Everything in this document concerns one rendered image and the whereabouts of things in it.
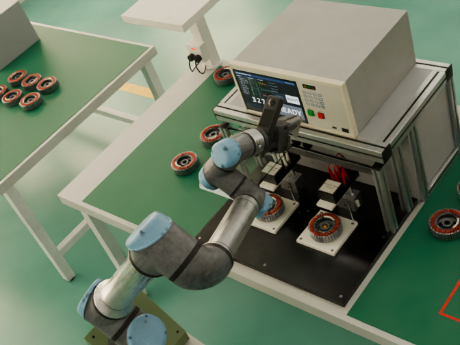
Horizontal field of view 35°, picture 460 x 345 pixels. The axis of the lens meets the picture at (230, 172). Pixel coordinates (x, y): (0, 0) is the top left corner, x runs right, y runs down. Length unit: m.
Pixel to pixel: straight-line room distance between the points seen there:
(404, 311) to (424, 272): 0.15
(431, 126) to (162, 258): 1.09
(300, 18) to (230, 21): 2.90
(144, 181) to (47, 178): 1.74
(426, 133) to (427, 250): 0.38
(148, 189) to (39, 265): 1.32
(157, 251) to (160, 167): 1.33
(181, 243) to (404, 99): 0.94
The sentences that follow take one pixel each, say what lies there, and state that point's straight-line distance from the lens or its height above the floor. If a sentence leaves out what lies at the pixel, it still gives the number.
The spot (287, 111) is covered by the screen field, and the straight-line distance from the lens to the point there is 2.35.
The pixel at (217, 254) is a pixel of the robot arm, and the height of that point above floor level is 1.31.
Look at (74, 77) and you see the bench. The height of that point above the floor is 0.75.
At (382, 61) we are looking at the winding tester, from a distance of 2.29.
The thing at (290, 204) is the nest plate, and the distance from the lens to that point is 2.58.
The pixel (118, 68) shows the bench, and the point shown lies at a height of 0.75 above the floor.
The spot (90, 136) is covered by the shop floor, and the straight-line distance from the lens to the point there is 4.81.
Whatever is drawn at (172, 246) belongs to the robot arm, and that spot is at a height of 1.39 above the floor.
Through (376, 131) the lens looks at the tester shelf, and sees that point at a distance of 2.25.
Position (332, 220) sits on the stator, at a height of 0.81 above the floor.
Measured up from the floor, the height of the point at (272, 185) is 0.88.
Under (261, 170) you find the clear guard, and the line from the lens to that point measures 2.32.
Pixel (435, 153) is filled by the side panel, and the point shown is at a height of 0.86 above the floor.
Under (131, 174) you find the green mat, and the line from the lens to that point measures 3.06.
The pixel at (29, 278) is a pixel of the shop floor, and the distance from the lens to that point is 4.09.
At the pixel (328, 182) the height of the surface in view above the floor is 0.92.
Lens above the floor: 2.56
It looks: 39 degrees down
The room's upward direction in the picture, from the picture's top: 23 degrees counter-clockwise
